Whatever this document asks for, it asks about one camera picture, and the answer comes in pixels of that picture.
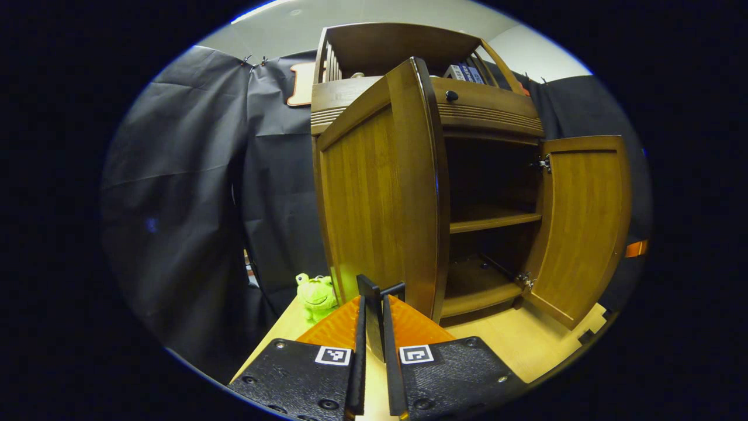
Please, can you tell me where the wooden shoe cabinet door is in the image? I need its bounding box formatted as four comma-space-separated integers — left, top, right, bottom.
314, 57, 451, 363
522, 136, 633, 330

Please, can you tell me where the black backdrop cloth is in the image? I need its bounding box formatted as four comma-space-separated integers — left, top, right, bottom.
99, 46, 652, 384

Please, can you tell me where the wooden slatted rack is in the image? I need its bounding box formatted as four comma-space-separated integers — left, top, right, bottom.
321, 42, 344, 82

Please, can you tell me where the wooden double-door shoe cabinet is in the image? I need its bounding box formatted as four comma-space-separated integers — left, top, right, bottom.
310, 22, 547, 327

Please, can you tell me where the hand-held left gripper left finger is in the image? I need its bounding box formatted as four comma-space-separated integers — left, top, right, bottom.
227, 295, 367, 421

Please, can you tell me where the wooden drawer with black knob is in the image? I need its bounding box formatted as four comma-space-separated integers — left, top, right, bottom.
311, 75, 545, 139

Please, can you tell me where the green frog plush toy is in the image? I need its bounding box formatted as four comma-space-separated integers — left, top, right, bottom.
295, 273, 340, 323

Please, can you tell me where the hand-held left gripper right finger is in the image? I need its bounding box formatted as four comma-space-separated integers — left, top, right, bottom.
382, 294, 527, 420

